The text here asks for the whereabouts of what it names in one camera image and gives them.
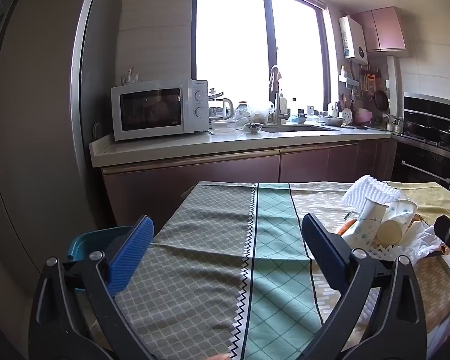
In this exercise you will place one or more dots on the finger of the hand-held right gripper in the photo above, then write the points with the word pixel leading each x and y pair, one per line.
pixel 448 230

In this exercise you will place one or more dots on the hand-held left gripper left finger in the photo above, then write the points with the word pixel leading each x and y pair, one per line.
pixel 135 247

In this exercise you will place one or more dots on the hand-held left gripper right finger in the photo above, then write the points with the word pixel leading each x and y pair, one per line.
pixel 322 247

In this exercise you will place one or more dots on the white plastic bag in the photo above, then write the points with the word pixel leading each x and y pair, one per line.
pixel 423 240

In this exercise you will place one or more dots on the orange peel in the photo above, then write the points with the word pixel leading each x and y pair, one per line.
pixel 347 228

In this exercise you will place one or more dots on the teal plastic bin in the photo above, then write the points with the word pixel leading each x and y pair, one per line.
pixel 86 240

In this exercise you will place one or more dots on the white floral paper cup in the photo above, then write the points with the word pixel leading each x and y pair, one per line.
pixel 392 230
pixel 367 217

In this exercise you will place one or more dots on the white foam fruit net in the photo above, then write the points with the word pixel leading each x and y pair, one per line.
pixel 382 250

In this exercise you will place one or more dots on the white textured paper towel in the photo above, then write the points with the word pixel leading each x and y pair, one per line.
pixel 367 189

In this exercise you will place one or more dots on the black built-in oven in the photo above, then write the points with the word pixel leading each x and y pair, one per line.
pixel 420 165

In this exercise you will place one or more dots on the patterned green yellow tablecloth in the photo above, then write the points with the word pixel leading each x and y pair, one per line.
pixel 210 251

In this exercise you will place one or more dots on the mauve base cabinets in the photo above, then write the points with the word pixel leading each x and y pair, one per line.
pixel 210 172

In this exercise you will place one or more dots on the white kitchen countertop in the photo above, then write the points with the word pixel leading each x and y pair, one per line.
pixel 172 146

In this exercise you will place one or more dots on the kitchen sink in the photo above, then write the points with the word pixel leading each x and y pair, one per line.
pixel 296 128

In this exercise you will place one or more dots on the steel bowl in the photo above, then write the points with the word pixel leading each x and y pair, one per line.
pixel 332 120

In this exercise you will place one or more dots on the white perforated ladle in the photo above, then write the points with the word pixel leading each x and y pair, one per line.
pixel 347 114

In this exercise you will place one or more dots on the pink plastic basin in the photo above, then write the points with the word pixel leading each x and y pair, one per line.
pixel 363 117

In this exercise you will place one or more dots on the blue white porcelain bowl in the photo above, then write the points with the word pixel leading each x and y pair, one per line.
pixel 254 128

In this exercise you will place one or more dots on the white mug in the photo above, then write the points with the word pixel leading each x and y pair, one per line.
pixel 309 110

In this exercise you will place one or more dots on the white microwave oven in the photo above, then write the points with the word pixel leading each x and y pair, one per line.
pixel 153 110

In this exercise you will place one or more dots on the hanging black frying pan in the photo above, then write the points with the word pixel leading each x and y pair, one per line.
pixel 381 99

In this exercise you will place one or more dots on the clear plastic bag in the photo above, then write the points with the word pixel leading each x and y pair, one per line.
pixel 258 114

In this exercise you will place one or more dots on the white soap bottle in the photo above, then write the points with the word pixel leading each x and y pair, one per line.
pixel 283 103

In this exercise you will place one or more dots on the white pipe column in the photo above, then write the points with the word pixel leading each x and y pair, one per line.
pixel 393 90

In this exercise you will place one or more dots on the clear glass food container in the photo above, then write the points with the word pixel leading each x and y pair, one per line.
pixel 224 125

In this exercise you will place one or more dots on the steel kitchen faucet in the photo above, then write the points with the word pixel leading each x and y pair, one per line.
pixel 275 97

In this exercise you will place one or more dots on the grey refrigerator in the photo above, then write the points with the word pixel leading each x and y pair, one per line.
pixel 41 120

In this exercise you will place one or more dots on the hanging utensil rack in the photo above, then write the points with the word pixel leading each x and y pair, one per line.
pixel 370 82

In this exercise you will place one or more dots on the small white ornament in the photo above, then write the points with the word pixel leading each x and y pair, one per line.
pixel 129 77

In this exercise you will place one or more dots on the white water heater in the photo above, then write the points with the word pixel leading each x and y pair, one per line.
pixel 352 39

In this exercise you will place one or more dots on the white wall shelf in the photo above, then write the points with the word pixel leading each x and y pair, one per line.
pixel 348 81

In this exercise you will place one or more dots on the pink wall cabinet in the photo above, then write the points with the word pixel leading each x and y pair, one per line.
pixel 382 30

